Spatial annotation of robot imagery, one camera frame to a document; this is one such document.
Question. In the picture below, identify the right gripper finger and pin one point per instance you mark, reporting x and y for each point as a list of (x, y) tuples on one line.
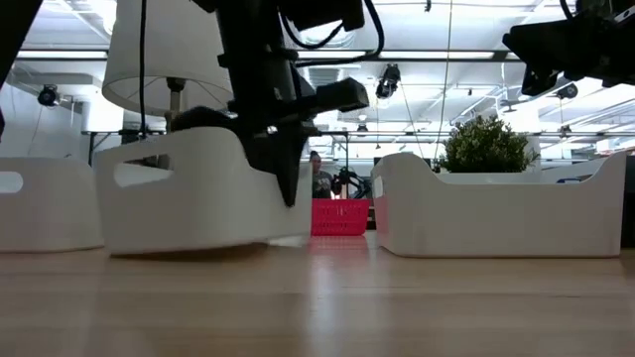
[(528, 44), (538, 79)]

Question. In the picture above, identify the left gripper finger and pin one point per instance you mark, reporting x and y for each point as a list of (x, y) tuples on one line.
[(283, 158)]

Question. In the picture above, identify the white plastic basket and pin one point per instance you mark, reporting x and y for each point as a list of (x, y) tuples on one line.
[(49, 208), (496, 218), (198, 198)]

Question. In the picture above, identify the black background robot arm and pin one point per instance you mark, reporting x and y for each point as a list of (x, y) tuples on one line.
[(354, 183)]

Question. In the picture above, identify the black ceiling spotlight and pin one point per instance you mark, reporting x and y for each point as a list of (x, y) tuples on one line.
[(388, 79), (48, 95), (567, 90)]

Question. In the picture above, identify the person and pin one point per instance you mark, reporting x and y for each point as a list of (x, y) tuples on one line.
[(321, 181)]

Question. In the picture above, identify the red plastic mesh basket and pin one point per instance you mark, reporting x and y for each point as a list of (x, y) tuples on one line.
[(340, 218)]

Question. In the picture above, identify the small green potted plant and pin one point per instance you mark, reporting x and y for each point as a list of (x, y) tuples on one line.
[(483, 146)]

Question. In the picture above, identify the ceiling light strip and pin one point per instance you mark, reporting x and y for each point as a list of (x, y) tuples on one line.
[(62, 54), (436, 54)]

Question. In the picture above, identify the white shade table lamp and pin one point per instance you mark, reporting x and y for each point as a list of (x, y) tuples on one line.
[(168, 49)]

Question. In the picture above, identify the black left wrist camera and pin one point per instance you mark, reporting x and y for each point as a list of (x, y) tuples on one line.
[(327, 12)]

